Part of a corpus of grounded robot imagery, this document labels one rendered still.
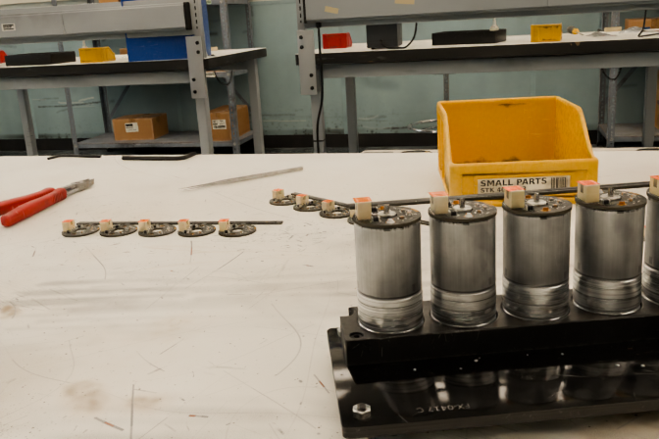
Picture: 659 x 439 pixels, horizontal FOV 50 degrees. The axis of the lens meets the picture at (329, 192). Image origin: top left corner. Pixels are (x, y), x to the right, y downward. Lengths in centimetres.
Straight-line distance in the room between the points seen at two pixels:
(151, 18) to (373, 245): 258
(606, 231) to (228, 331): 16
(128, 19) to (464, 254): 264
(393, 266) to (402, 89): 444
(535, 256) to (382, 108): 447
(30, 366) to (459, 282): 18
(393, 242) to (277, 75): 463
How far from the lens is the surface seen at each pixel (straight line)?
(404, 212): 26
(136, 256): 44
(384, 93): 470
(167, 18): 278
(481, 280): 26
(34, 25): 308
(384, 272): 25
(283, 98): 487
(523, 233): 26
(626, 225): 27
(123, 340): 33
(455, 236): 25
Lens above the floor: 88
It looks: 14 degrees down
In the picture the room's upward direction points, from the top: 3 degrees counter-clockwise
